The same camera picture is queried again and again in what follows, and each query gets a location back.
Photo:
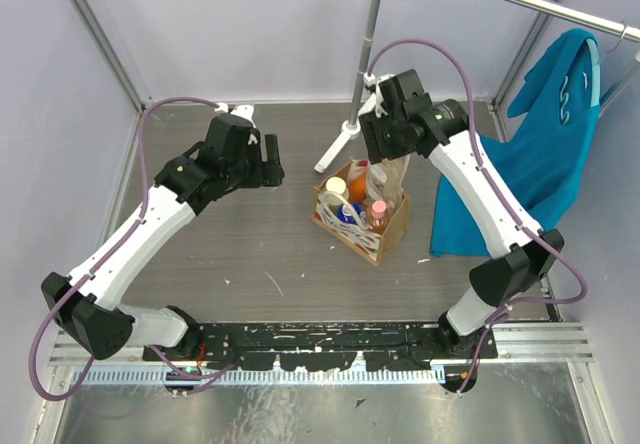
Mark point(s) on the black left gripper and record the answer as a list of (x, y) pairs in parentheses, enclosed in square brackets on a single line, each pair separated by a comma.
[(270, 162)]

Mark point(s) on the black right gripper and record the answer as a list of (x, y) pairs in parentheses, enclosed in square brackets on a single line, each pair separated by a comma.
[(375, 148)]

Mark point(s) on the clear yellowish soap bottle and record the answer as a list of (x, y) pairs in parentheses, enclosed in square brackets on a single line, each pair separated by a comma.
[(384, 180)]

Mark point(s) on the green bottle white cap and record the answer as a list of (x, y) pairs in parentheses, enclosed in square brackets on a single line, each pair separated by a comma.
[(335, 186)]

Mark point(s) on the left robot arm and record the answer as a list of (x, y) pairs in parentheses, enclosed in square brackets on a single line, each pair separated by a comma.
[(87, 302)]

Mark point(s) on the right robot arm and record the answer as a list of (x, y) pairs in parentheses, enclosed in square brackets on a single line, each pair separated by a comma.
[(520, 250)]

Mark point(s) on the white rack base foot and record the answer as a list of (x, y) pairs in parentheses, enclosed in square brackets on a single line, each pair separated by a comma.
[(340, 139)]

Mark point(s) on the orange pump bottle lying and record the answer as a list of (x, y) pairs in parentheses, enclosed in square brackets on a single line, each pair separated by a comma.
[(357, 189)]

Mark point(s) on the orange bottle blue pump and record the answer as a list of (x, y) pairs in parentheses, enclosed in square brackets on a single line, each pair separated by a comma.
[(350, 214)]

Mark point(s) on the pink cap peach bottle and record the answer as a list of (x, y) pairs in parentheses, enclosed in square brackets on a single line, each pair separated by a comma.
[(378, 217)]

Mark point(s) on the teal blue t-shirt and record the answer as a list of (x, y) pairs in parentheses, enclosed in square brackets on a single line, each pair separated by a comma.
[(543, 162)]

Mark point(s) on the metal clothes rack pole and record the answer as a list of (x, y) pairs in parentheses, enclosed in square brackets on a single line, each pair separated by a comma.
[(367, 43)]

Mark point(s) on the light blue clothes hanger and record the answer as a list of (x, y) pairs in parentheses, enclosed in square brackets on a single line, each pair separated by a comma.
[(592, 78)]

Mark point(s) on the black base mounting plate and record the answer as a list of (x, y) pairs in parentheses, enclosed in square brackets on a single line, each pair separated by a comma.
[(322, 346)]

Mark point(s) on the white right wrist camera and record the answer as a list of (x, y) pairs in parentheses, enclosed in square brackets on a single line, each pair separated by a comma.
[(374, 102)]

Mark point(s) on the white slotted cable duct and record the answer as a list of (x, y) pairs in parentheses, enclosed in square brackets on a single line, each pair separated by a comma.
[(358, 375)]

